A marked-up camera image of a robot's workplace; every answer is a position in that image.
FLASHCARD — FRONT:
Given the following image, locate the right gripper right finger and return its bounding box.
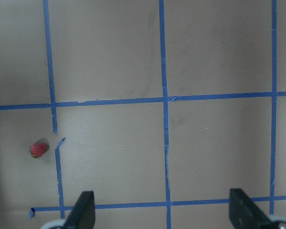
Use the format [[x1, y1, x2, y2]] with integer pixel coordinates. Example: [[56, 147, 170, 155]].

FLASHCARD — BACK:
[[229, 188, 271, 229]]

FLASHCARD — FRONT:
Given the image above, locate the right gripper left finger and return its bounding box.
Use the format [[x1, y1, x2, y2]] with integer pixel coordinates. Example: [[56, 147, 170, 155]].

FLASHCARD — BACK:
[[64, 191, 95, 229]]

